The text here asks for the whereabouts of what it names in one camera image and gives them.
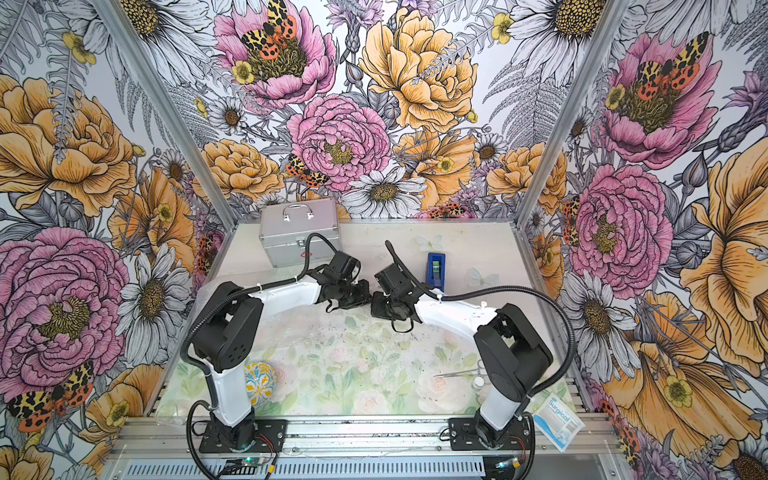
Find upside-down yellow blue bowl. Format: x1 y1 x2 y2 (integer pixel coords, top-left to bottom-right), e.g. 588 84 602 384
244 362 276 410

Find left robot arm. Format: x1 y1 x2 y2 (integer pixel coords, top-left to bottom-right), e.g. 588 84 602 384
180 251 371 451

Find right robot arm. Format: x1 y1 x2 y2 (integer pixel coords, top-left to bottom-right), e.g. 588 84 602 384
371 263 563 449

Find blue tape dispenser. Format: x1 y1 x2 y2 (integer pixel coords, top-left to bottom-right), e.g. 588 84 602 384
426 252 446 292

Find silver aluminium case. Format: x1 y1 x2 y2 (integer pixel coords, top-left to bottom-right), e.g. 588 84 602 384
259 199 342 268

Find silver scissors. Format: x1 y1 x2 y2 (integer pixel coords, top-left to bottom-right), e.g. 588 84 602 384
434 368 483 378

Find white blue packet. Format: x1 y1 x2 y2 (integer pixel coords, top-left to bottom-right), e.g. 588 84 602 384
533 393 585 453

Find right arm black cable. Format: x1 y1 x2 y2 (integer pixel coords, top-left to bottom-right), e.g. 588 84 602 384
383 239 577 480

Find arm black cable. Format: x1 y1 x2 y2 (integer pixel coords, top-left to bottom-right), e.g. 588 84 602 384
383 239 577 480
179 232 340 480

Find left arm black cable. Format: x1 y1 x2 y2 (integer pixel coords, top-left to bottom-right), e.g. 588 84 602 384
179 232 340 480

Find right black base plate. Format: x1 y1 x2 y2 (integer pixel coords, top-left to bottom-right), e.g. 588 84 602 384
448 416 534 451

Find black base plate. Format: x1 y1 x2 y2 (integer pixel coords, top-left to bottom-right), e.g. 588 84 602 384
448 416 534 451
199 418 288 454

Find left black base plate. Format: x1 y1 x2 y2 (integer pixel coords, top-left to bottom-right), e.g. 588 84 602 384
199 418 288 454

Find aluminium front rail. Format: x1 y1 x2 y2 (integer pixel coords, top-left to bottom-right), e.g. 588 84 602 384
113 414 620 458

